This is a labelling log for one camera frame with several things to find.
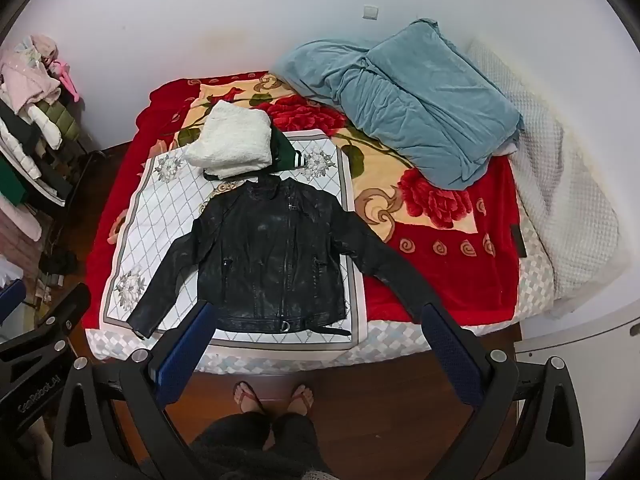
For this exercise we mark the white waffle pillow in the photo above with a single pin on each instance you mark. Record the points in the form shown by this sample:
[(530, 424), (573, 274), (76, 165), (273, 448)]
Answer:
[(560, 185)]

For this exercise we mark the pink clothes hanger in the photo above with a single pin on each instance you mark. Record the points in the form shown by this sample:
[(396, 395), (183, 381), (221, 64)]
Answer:
[(69, 80)]

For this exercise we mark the person's left foot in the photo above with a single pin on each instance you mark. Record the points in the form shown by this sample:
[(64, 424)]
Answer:
[(245, 396)]

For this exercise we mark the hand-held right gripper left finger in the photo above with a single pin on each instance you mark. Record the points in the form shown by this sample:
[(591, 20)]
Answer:
[(180, 352)]

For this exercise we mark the red floral blanket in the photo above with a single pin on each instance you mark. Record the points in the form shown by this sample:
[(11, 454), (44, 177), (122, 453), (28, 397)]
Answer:
[(440, 260)]

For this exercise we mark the black clothes rack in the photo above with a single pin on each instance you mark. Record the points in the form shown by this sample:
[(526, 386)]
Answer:
[(50, 187)]

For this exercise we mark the person's dark trousers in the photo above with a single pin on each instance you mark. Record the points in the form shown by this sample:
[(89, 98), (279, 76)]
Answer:
[(260, 445)]

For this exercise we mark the pink garment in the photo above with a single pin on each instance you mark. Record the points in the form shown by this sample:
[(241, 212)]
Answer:
[(27, 72)]

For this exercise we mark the teal blue duvet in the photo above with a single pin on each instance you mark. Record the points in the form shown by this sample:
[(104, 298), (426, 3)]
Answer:
[(415, 110)]

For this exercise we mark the white furniture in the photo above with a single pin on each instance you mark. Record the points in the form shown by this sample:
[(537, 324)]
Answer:
[(575, 337)]

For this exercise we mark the dark crumpled cloth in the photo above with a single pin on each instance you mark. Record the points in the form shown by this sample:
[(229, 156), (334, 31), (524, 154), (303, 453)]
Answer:
[(59, 261)]

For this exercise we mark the person's foot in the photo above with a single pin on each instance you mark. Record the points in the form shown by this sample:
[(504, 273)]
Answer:
[(245, 396), (301, 397)]

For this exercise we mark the white wall switch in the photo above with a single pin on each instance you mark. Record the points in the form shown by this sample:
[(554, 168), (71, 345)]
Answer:
[(370, 13)]

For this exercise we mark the person's right foot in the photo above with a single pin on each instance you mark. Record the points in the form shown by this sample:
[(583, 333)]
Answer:
[(301, 397)]

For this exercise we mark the green garment with striped cuff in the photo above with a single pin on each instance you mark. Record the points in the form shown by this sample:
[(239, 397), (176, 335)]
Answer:
[(283, 147)]

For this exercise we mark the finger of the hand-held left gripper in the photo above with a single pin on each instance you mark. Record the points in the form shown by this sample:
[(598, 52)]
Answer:
[(67, 312), (11, 297)]

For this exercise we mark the white puffer jacket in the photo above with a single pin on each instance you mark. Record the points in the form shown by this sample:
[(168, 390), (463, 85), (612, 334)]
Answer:
[(20, 147)]

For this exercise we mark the olive puffer jacket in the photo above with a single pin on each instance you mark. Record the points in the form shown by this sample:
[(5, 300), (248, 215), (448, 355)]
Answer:
[(62, 120)]

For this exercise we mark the green cloth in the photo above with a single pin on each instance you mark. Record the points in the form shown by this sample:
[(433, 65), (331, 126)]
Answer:
[(9, 185)]

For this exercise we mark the black leather jacket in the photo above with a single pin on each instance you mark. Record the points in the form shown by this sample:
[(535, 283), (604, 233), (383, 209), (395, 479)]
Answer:
[(270, 260)]

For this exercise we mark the person's grey knit sweater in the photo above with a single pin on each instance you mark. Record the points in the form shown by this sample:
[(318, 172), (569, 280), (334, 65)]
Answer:
[(312, 475)]

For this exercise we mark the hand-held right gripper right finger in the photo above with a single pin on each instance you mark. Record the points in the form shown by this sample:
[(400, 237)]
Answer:
[(455, 355)]

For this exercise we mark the white fluffy folded garment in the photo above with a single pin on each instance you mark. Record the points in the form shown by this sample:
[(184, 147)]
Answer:
[(230, 135)]

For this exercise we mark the white diamond-pattern floral cloth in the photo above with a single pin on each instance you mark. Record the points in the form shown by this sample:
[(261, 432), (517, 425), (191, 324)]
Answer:
[(160, 220)]

